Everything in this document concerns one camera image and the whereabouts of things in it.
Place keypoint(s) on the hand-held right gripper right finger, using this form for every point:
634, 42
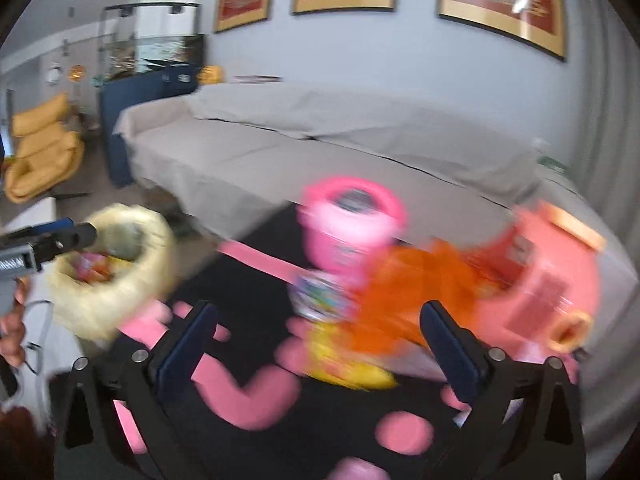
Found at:
452, 355

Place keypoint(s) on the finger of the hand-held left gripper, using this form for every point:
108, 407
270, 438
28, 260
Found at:
75, 235

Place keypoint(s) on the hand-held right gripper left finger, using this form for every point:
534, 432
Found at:
185, 355

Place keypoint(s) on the orange plastic bag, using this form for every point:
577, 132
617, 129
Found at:
405, 305

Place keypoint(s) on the yellow snack wrapper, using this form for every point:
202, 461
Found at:
345, 367

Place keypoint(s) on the green and white snack packet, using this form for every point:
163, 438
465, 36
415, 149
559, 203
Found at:
322, 295

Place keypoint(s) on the person's left hand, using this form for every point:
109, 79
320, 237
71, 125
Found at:
12, 330

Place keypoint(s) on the yellow armchair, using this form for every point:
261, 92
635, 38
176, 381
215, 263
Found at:
42, 155

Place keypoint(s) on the pink toy toaster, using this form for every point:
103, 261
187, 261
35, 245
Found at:
550, 290

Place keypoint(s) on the black cloth with pink print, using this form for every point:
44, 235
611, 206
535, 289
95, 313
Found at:
320, 420

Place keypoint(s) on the pink toy rice cooker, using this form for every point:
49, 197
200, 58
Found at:
350, 230

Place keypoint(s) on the glass fish tank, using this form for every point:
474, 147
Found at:
150, 55

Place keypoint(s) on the yellow plush toy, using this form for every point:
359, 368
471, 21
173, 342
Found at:
210, 75

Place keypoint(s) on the small green item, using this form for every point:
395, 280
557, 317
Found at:
554, 163

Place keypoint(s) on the grey covered sofa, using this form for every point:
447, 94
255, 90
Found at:
300, 150

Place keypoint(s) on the flat book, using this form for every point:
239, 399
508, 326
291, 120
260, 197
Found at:
257, 79

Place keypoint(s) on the black fish tank light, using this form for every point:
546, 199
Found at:
150, 6

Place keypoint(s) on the grey curtain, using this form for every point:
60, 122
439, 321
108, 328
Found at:
600, 85

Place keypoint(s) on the wide red framed picture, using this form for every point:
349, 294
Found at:
505, 0

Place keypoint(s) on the orange round wall ornament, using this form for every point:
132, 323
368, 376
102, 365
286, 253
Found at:
77, 72

